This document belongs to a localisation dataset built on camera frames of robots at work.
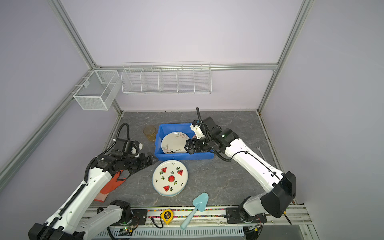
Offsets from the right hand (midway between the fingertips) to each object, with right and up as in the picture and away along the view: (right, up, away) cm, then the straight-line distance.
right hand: (192, 147), depth 74 cm
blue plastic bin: (-21, +8, +30) cm, 38 cm away
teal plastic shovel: (+4, -30, +3) cm, 30 cm away
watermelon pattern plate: (-13, -19, +10) cm, 25 cm away
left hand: (-21, -9, +1) cm, 23 cm away
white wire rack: (-18, +43, +25) cm, 53 cm away
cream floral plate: (-13, -1, +27) cm, 30 cm away
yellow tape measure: (-12, -33, -2) cm, 35 cm away
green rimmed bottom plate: (-13, -24, +6) cm, 28 cm away
